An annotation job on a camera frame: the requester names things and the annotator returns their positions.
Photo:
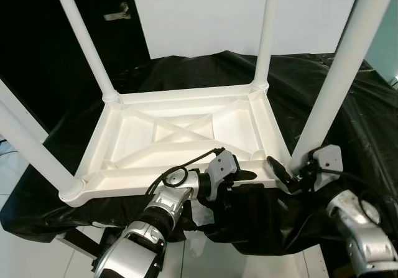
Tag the black plastic cover sheet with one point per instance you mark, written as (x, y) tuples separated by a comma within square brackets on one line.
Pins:
[(360, 116)]

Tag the teal glass panel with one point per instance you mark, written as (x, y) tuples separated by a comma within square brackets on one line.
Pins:
[(387, 35)]

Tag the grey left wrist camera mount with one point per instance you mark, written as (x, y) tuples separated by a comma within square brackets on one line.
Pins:
[(222, 167)]

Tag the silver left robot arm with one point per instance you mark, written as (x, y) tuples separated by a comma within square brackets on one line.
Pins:
[(158, 213)]

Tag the black door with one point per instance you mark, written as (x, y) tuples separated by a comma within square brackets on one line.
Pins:
[(37, 41)]

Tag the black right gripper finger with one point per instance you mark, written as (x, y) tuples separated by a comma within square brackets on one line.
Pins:
[(278, 171)]

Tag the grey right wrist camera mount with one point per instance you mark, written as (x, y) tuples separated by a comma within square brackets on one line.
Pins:
[(326, 160)]

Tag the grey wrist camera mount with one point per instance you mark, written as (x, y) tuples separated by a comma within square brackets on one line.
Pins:
[(326, 160), (222, 167)]

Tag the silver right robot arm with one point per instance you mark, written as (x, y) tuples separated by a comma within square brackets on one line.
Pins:
[(364, 228)]

